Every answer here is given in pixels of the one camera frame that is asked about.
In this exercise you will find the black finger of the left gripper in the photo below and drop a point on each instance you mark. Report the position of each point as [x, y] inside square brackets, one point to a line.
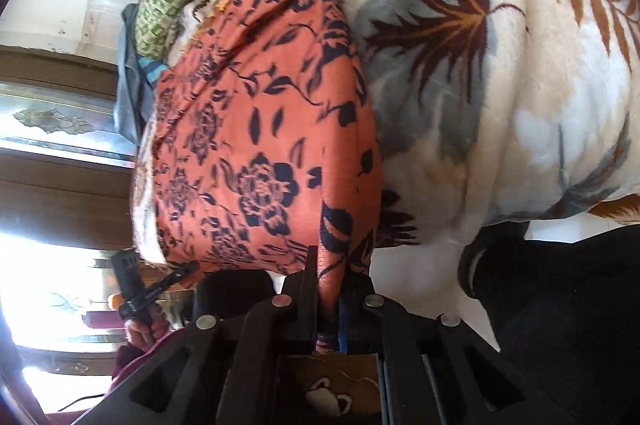
[181, 273]

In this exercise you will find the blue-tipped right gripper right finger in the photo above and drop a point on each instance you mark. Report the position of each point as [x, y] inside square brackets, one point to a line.
[436, 371]

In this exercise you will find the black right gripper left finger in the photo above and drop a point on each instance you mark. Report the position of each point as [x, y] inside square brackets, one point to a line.
[219, 371]

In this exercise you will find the orange black floral garment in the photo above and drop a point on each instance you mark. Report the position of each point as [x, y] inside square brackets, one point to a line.
[261, 146]

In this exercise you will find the maroon sleeve forearm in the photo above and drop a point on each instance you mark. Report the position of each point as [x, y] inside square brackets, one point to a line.
[129, 358]

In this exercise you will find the person's left hand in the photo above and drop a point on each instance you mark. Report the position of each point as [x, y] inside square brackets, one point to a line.
[143, 336]

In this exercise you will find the brown bear slipper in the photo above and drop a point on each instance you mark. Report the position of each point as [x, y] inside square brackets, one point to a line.
[334, 384]

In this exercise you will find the stained glass wooden cabinet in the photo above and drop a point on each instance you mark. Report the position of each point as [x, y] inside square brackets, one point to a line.
[65, 171]

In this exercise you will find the blue grey cloth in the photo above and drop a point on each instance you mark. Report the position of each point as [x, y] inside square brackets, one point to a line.
[134, 95]

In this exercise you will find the turquoise navy striped cloth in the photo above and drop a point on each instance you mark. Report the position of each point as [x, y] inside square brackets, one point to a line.
[151, 69]

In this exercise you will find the cream leaf-print blanket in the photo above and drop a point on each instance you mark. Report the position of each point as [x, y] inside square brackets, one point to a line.
[490, 110]

